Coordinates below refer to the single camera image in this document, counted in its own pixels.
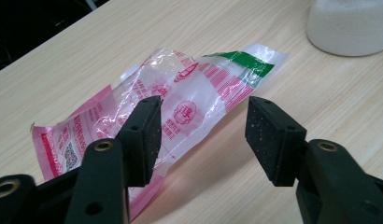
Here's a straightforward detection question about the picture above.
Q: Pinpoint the clear glass jar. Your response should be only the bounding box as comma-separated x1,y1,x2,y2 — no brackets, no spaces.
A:
305,0,383,58

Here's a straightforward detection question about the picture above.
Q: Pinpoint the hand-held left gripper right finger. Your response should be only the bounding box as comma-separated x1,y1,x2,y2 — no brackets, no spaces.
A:
244,95,383,224

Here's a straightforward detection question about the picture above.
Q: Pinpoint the pink and white plastic bag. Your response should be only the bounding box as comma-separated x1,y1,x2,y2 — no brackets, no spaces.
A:
31,43,290,222

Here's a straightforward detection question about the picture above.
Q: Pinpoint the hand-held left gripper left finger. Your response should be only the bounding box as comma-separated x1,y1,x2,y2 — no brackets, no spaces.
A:
64,94,164,224

